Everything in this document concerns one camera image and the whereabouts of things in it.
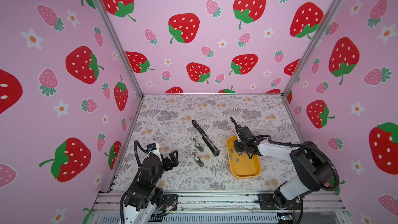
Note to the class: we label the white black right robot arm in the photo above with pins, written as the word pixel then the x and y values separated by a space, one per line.
pixel 315 171

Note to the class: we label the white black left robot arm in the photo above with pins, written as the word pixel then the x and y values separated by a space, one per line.
pixel 143 197

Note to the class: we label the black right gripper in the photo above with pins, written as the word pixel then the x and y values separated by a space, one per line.
pixel 236 145

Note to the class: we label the yellow plastic tray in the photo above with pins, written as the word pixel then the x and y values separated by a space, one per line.
pixel 242 167

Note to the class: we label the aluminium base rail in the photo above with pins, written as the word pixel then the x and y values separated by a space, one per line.
pixel 252 207

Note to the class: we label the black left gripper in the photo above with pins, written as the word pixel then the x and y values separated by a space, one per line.
pixel 173 160

